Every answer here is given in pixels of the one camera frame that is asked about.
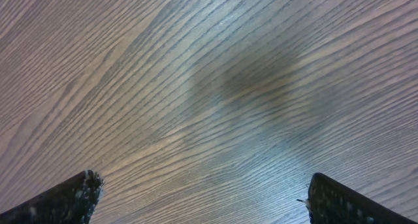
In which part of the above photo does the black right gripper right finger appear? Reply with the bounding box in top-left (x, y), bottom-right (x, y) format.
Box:
top-left (306, 172), bottom-right (417, 224)

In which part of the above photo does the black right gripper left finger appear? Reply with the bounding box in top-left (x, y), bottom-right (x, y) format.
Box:
top-left (1, 170), bottom-right (105, 224)

